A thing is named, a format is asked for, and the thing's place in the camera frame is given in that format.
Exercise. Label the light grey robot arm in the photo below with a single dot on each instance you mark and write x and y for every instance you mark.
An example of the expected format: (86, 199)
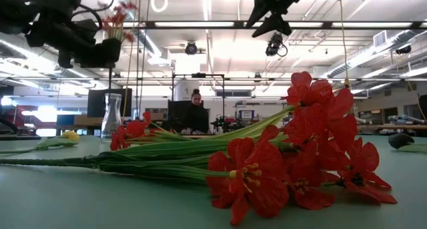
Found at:
(405, 119)

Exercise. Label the yellow artificial tulip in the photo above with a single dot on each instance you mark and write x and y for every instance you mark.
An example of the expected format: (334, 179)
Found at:
(70, 136)

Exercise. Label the dark bud with green leaf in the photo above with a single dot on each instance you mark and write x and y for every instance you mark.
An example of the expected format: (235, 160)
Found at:
(400, 140)

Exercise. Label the long wooden table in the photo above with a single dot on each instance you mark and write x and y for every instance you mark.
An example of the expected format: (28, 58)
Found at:
(393, 126)

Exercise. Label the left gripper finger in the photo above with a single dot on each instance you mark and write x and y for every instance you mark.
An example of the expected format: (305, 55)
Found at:
(95, 61)
(111, 47)

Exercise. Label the blue white box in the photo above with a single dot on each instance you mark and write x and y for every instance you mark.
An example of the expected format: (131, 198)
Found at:
(247, 115)

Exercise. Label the white cylindrical tank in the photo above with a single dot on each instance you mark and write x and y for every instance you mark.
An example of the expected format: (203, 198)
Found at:
(187, 88)

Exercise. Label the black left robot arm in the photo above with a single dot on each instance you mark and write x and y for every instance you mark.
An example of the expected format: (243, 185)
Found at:
(13, 13)

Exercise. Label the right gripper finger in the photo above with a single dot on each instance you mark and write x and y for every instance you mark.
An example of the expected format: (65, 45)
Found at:
(256, 15)
(275, 23)

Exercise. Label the large black monitor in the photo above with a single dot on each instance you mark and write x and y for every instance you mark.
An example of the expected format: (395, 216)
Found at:
(95, 103)

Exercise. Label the white air vent box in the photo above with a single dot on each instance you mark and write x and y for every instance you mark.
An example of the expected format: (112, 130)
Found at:
(379, 38)

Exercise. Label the silver air duct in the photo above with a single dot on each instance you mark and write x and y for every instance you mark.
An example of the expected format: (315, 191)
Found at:
(367, 57)

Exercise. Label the black ceiling dome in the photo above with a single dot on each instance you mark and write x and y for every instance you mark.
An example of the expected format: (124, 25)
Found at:
(403, 49)

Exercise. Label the black frame bar with lights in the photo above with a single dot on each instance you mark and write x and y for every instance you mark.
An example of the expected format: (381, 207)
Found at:
(238, 24)

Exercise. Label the small red flower bunch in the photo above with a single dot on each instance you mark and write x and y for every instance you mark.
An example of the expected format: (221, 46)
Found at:
(116, 20)
(135, 129)

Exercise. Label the person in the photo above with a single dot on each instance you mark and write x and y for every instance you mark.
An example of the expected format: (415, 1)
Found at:
(197, 117)

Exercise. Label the black metal frame rig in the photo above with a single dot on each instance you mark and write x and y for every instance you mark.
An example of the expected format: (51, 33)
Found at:
(198, 75)

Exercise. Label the black ceiling camera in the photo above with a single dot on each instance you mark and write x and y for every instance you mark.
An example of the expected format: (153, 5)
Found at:
(274, 43)
(191, 48)

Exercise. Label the brown cardboard box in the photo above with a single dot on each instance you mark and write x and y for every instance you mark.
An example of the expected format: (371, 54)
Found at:
(86, 119)

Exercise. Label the large red flower bunch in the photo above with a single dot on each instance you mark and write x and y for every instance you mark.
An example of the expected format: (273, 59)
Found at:
(253, 175)

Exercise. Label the clear glass vase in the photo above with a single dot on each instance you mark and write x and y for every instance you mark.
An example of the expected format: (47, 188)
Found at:
(111, 122)

